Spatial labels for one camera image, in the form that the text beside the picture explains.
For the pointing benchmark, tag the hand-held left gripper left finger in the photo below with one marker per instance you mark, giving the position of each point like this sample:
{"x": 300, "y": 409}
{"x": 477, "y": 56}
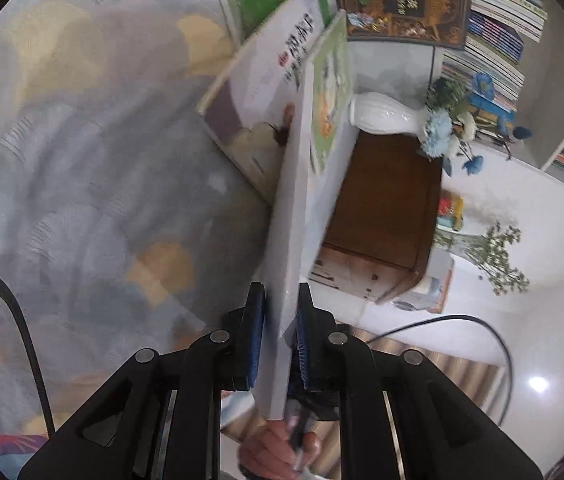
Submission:
{"x": 256, "y": 340}

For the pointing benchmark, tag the white cardboard box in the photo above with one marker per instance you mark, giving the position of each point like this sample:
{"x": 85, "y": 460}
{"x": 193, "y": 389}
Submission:
{"x": 427, "y": 285}

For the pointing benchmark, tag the light green book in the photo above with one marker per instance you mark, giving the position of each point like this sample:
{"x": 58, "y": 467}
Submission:
{"x": 329, "y": 95}

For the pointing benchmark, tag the brown wooden cabinet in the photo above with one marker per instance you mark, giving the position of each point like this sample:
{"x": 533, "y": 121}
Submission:
{"x": 387, "y": 200}

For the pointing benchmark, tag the white book orange figure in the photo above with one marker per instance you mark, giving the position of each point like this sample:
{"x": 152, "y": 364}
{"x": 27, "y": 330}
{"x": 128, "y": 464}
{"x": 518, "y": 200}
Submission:
{"x": 257, "y": 90}

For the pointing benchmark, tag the blue and white artificial flowers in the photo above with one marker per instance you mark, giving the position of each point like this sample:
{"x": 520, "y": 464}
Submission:
{"x": 452, "y": 125}

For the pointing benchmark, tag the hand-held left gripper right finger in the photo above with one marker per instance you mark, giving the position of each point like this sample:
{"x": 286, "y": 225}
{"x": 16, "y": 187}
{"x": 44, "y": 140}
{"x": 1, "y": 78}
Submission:
{"x": 304, "y": 340}

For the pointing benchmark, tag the green leafy plant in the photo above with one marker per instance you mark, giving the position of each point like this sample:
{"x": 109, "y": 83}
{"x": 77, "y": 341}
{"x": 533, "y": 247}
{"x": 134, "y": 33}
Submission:
{"x": 497, "y": 260}

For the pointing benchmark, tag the dark ornate hardcover book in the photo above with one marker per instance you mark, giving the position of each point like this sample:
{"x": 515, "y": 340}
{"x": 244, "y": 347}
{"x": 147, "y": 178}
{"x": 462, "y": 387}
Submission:
{"x": 402, "y": 0}

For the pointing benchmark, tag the white book green-robed figure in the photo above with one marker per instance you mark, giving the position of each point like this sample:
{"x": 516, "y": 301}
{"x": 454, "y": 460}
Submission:
{"x": 289, "y": 240}

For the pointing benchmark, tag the person's right hand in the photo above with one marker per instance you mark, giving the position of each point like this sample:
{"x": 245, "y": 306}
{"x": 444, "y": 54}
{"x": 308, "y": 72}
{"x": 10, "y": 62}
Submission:
{"x": 267, "y": 452}

